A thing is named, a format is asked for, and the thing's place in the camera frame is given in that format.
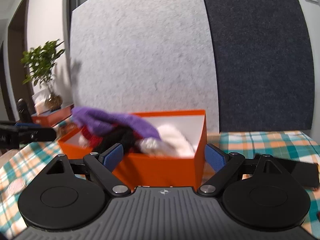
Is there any dark red plush bear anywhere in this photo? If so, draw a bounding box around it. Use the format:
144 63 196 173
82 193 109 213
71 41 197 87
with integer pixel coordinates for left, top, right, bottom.
81 126 142 154

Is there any purple soft cloth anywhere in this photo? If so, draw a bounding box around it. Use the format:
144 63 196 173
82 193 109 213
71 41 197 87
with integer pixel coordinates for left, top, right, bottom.
72 107 161 140

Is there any black bottle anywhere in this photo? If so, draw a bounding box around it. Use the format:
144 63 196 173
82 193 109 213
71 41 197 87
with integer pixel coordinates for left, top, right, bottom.
17 99 33 123

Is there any red tissue box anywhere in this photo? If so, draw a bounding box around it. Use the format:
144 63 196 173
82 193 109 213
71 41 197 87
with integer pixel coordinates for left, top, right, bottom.
31 104 74 127

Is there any plaid checkered tablecloth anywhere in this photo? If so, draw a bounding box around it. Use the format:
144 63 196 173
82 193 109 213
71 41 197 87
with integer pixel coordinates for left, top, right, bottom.
1 131 319 239

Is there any orange storage box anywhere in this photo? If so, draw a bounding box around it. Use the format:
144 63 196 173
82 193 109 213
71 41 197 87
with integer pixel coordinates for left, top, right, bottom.
58 109 207 189

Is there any round pink coaster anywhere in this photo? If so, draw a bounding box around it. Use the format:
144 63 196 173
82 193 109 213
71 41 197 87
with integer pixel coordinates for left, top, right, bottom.
8 178 27 196

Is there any white fluffy item in box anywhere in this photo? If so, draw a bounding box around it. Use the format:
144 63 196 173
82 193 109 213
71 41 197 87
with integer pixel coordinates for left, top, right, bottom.
136 124 195 158

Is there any green potted plant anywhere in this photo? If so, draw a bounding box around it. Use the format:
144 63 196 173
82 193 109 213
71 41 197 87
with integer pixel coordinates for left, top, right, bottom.
21 40 65 112

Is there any grey felt panel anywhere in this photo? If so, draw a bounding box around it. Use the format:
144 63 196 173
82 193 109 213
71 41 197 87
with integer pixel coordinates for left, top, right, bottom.
70 0 219 132

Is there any dark blue felt panel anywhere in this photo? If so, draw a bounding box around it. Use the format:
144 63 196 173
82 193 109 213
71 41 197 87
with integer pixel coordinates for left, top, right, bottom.
204 0 315 132

